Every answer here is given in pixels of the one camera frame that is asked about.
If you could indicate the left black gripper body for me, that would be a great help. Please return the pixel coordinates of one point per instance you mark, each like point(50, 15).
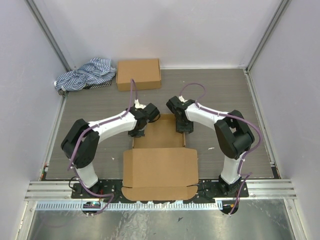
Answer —
point(137, 133)

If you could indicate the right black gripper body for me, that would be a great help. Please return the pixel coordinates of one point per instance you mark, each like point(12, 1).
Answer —
point(184, 125)

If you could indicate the brown cardboard box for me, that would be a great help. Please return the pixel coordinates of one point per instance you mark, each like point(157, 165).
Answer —
point(146, 74)

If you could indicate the brown cardboard blanks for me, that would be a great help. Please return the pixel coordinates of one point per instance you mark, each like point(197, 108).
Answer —
point(160, 167)

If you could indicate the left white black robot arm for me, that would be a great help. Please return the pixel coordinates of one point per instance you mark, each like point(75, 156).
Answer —
point(82, 140)

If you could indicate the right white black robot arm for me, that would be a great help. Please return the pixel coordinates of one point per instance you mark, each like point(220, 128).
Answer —
point(233, 135)

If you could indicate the blue striped crumpled cloth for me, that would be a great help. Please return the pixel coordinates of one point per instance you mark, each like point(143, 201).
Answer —
point(96, 73)

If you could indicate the slotted grey cable duct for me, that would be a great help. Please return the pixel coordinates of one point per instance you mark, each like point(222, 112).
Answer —
point(82, 205)

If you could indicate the aluminium frame rail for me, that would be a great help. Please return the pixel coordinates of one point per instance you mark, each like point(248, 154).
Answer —
point(48, 190)

